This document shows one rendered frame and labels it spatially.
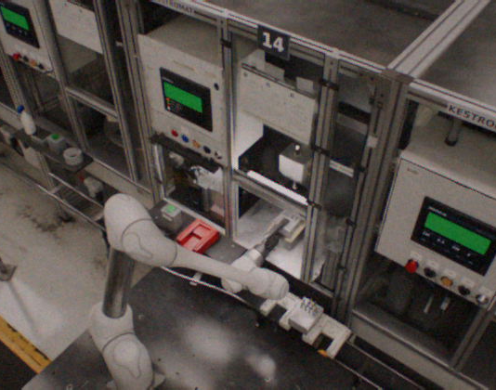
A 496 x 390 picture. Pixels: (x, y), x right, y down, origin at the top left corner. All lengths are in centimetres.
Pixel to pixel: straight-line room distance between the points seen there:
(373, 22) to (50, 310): 259
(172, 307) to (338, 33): 149
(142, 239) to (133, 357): 58
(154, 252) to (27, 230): 234
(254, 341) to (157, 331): 44
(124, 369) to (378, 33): 152
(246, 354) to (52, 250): 187
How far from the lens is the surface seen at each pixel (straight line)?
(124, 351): 222
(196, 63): 201
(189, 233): 251
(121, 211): 192
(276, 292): 215
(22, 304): 369
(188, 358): 247
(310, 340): 229
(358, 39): 178
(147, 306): 264
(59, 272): 376
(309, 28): 182
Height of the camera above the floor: 286
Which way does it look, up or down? 45 degrees down
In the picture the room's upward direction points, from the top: straight up
